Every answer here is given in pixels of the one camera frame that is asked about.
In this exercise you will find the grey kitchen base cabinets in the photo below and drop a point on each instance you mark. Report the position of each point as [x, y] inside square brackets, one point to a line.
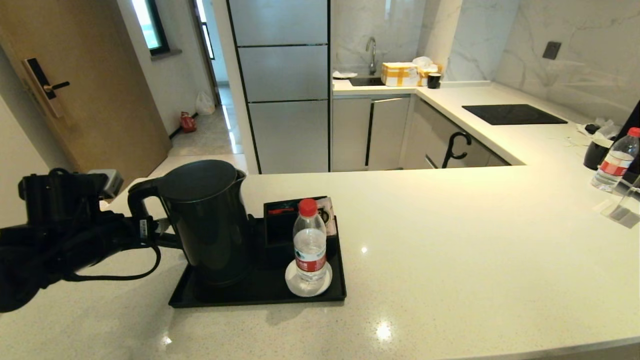
[390, 133]

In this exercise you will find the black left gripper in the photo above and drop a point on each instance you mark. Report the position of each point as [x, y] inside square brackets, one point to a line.
[135, 230]

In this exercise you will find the black electric kettle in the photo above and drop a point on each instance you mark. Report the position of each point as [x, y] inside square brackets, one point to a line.
[210, 230]

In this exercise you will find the dark kitchen sink basin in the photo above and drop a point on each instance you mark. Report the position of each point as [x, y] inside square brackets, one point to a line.
[367, 81]

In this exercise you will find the red sachet packet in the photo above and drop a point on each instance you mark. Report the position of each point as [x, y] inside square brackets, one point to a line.
[281, 211]

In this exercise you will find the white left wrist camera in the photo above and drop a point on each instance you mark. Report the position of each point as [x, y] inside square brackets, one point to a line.
[107, 182]

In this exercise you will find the silver refrigerator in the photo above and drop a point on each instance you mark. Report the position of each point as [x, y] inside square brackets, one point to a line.
[285, 75]

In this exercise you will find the black compartment organizer box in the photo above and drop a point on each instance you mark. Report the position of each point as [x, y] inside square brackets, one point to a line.
[280, 235]

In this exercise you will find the white round coaster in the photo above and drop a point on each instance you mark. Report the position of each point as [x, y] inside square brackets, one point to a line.
[295, 285]

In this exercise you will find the dark wall socket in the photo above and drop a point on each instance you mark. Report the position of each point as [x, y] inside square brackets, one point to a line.
[552, 51]

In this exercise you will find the clear water bottle red cap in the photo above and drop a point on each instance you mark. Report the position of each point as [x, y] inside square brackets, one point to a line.
[310, 250]
[614, 164]

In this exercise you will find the white crumpled bag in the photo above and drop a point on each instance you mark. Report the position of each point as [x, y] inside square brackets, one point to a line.
[423, 62]

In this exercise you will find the small black gadget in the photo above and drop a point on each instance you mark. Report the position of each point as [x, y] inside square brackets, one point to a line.
[593, 128]

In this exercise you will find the black rectangular serving tray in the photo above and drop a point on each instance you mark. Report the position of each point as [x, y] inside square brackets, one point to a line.
[250, 295]

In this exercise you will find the red bag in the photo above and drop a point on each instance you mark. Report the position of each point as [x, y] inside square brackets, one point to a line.
[188, 122]

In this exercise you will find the black mug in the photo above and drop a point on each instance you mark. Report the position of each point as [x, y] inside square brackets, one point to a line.
[596, 155]

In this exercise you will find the white plastic bag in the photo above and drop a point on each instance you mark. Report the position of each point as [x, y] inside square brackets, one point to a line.
[205, 104]

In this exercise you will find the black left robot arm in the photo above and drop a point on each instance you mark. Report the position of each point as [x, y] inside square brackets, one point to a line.
[45, 240]

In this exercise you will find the white tea bag packet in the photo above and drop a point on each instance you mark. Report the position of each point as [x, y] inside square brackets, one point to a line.
[329, 215]

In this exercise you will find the white crumpled tissue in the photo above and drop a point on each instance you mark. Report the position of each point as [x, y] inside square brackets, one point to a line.
[608, 129]

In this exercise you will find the large yellow taped carton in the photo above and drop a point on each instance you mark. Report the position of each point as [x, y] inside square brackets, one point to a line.
[400, 74]

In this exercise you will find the black gold door lock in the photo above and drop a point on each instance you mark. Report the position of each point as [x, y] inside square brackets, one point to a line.
[40, 79]

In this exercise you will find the clear acrylic stand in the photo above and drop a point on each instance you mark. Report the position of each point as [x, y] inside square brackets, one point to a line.
[622, 215]

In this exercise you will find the black induction cooktop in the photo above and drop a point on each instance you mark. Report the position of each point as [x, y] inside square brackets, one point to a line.
[513, 114]

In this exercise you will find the small black cup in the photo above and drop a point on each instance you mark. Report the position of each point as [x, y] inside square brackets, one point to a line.
[434, 81]

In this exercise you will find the white shallow dish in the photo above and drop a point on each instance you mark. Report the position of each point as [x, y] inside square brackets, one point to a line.
[345, 75]

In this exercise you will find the chrome kitchen faucet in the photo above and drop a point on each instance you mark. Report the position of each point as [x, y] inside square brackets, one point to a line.
[373, 58]

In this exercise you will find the narrow dark framed hallway window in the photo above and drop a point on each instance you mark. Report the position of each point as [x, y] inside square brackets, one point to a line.
[206, 35]

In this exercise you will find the brown wooden door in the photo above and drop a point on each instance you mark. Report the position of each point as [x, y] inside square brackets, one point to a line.
[100, 100]

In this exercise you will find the white tall cabinet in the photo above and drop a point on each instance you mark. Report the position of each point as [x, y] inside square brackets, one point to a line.
[15, 175]

